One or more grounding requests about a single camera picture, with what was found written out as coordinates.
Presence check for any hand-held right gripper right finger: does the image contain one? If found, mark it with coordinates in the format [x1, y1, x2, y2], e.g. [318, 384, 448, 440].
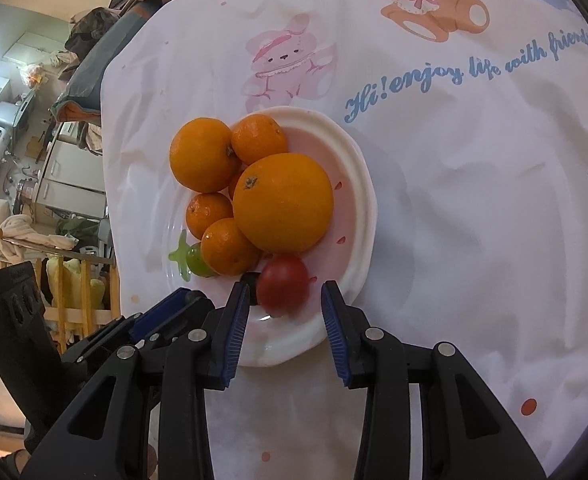
[320, 280, 547, 480]

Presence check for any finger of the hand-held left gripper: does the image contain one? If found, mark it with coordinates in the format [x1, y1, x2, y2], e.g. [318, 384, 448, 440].
[128, 287, 215, 347]
[61, 312, 142, 376]

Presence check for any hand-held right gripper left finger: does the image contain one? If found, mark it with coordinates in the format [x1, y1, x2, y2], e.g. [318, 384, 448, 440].
[21, 280, 252, 480]

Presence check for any green grape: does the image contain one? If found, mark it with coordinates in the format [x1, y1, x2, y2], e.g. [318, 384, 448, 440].
[186, 241, 219, 278]

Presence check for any red cherry tomato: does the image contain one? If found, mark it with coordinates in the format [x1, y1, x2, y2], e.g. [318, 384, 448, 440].
[257, 254, 311, 318]

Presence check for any pink strawberry-shaped plate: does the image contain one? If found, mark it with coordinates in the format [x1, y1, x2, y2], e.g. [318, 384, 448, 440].
[165, 105, 377, 367]

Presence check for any medium orange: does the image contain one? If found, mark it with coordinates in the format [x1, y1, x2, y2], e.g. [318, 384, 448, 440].
[169, 117, 242, 194]

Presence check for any wooden railing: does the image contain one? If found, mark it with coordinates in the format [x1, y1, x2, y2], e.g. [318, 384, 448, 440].
[0, 230, 120, 356]

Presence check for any yellow-green cloth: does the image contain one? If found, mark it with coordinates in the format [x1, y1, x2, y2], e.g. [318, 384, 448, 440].
[46, 257, 106, 307]

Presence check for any small tangerine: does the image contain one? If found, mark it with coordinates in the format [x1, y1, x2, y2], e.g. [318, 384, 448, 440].
[185, 192, 235, 240]

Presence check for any metal pot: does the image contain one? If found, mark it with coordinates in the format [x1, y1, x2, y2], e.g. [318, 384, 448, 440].
[16, 177, 40, 206]

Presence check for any large orange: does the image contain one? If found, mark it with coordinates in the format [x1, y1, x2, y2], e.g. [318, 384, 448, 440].
[233, 152, 335, 255]

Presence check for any kitchen cabinet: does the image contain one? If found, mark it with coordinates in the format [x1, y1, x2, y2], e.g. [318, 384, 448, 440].
[36, 135, 107, 221]

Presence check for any floral cloth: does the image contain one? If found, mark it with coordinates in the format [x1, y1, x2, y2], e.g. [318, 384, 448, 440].
[80, 121, 106, 155]

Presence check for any white printed blanket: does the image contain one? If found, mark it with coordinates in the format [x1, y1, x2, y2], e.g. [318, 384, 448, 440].
[99, 0, 588, 480]

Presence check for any grey-blue cushion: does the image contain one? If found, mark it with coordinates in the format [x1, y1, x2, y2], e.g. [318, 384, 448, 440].
[51, 10, 149, 123]

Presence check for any orange plastic bag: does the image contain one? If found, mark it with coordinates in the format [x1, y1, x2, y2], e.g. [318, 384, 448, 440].
[21, 62, 45, 86]

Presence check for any pile of clothes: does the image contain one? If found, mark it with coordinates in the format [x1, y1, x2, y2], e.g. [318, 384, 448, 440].
[66, 0, 209, 61]

